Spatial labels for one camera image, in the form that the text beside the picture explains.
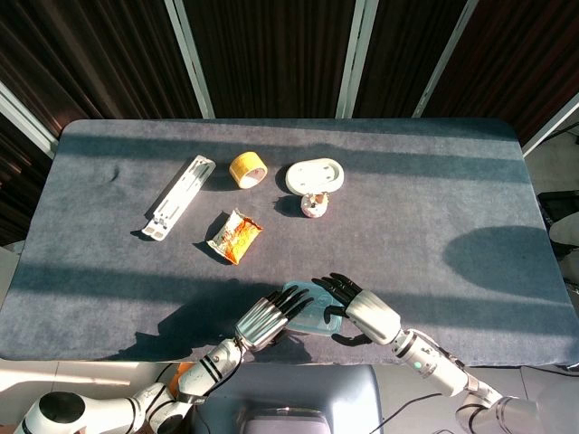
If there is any yellow tape roll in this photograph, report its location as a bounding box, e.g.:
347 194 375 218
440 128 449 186
228 151 269 190

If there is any orange device on floor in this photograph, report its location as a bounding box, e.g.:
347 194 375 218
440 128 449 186
167 362 195 399

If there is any teal plastic container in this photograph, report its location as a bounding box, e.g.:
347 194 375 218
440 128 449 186
280 278 346 337

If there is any white folding stand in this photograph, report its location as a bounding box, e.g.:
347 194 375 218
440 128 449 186
140 155 216 243

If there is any black cable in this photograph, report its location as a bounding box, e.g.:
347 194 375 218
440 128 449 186
377 391 444 434

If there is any grey blue table mat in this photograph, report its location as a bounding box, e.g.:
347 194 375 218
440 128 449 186
0 118 579 367

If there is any orange white snack packet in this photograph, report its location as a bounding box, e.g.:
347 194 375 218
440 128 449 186
206 208 264 265

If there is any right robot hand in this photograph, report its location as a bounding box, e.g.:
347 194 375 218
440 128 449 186
311 272 403 347

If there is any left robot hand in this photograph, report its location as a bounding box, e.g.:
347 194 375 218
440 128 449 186
233 286 315 353

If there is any white oval dish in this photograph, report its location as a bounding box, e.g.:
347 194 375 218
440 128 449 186
285 157 346 196

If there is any dark equipment with cables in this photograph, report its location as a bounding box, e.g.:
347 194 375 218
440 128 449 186
536 190 579 261

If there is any small pink white toy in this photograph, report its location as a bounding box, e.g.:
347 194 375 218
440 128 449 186
299 192 330 221

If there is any robot torso base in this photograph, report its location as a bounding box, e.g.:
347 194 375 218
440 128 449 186
189 363 385 434

